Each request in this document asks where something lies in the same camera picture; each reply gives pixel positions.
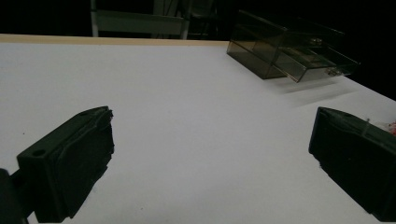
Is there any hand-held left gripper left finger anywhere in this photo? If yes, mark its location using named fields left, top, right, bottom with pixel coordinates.
left=16, top=105, right=116, bottom=224

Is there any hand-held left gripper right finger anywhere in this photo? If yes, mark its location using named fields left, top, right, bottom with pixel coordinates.
left=308, top=106, right=396, bottom=223

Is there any smoky transparent drawer box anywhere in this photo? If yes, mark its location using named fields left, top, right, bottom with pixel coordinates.
left=226, top=8, right=361, bottom=83

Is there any small red and white object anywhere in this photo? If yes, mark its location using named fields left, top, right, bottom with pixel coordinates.
left=380, top=120, right=396, bottom=137

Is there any grey metal chair frame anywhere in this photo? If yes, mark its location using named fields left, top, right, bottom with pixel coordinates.
left=90, top=0, right=192, bottom=40

